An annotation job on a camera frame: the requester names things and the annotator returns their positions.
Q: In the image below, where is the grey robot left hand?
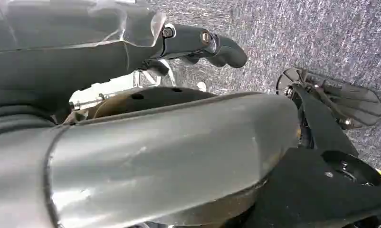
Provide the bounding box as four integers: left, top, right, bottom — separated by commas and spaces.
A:
0, 0, 300, 228

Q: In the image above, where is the black robot leg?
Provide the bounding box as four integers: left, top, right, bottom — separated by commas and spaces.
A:
223, 83, 381, 228

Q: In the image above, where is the black robot foot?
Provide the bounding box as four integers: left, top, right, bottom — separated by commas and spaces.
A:
276, 67, 381, 130

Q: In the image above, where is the silver metal frame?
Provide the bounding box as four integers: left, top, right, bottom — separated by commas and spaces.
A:
69, 59, 179, 111

